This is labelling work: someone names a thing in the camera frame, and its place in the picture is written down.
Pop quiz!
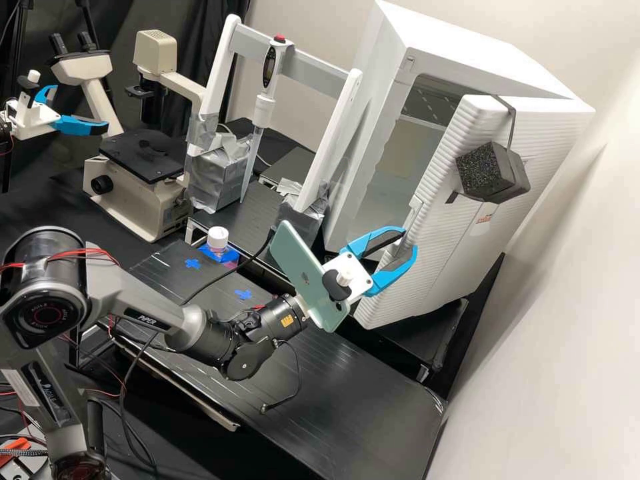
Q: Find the incubator door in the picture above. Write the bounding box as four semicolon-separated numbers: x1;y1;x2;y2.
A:
352;92;597;332

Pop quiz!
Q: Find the small bottle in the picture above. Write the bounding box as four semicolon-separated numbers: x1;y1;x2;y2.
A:
207;225;231;257

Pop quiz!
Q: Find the black platform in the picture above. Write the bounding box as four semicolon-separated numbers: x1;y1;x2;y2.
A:
349;252;506;387
129;239;247;304
191;179;287;251
112;275;447;480

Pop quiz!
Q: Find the pipette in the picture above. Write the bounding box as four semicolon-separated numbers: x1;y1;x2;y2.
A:
239;35;291;204

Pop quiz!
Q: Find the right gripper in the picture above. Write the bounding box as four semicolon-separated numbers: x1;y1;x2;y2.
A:
321;225;419;305

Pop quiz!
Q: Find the white incubator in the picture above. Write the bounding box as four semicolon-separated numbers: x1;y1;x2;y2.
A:
322;0;597;269

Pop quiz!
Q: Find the black tray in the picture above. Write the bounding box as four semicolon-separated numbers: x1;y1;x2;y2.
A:
259;147;321;190

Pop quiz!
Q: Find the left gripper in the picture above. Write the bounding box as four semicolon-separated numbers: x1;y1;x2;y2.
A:
7;84;111;140

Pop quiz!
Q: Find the cream microscope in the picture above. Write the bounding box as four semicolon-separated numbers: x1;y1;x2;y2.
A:
49;29;210;245

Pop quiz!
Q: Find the black cable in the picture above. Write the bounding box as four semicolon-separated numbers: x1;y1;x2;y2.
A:
259;339;303;413
117;239;275;401

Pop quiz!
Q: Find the white pipette stand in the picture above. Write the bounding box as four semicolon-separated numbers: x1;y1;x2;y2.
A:
183;13;364;246

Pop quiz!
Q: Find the blue bottle holder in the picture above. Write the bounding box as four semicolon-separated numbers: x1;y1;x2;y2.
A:
196;243;241;267

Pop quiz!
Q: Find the right wrist camera phone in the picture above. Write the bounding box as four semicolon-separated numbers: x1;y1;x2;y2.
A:
269;219;353;333

